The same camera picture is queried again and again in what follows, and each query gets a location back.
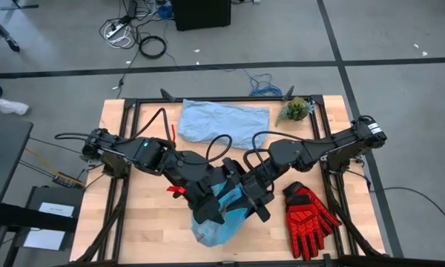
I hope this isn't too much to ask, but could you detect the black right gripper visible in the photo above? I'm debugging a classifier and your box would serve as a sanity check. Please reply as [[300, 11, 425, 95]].
[[239, 162, 277, 224]]

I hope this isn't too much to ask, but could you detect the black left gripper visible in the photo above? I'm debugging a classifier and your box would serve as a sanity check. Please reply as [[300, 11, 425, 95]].
[[186, 156, 248, 226]]

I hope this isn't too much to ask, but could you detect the blue trash bag liner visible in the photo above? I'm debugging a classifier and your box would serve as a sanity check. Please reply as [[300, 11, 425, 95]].
[[190, 180, 254, 248]]

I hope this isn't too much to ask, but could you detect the pale blue bag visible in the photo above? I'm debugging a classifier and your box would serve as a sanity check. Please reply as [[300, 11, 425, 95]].
[[177, 98, 271, 151]]

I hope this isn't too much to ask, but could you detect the red black work glove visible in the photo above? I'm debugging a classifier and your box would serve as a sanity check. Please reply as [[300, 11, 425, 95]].
[[282, 180, 343, 262]]

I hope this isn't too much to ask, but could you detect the small potted plant black pot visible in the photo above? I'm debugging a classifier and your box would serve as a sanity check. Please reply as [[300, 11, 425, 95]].
[[274, 96, 315, 128]]

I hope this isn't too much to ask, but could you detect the small electronics board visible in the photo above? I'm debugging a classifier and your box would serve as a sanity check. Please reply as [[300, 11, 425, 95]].
[[51, 170, 86, 189]]

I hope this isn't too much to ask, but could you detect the black box on floor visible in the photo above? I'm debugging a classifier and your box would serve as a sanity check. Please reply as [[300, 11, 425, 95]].
[[13, 185, 85, 252]]

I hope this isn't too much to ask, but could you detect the white paper label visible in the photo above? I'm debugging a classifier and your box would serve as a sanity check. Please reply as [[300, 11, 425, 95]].
[[39, 202, 76, 218]]

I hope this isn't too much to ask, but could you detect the black computer tower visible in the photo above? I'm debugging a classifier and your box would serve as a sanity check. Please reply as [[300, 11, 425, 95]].
[[170, 0, 233, 32]]

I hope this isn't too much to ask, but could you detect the white power strip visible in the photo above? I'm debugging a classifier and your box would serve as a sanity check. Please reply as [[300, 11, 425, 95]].
[[104, 22, 125, 40]]

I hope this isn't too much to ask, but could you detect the white paper sheet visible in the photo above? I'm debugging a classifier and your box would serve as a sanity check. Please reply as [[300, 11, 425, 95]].
[[22, 228, 67, 251]]

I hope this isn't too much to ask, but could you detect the black desk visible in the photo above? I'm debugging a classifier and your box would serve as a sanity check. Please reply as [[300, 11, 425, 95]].
[[0, 120, 34, 231]]

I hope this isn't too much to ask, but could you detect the person's foot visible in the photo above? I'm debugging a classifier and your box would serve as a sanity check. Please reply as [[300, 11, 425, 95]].
[[0, 98, 30, 116]]

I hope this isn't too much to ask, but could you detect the black cart leg with caster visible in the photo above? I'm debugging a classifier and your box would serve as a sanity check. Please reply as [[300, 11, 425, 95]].
[[0, 9, 22, 53]]

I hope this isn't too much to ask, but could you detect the blue cable bundle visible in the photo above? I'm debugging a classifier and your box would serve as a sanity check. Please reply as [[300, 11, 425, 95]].
[[248, 72, 284, 97]]

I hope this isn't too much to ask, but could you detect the coiled black cable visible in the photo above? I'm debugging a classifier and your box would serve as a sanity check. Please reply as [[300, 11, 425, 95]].
[[137, 34, 168, 60]]

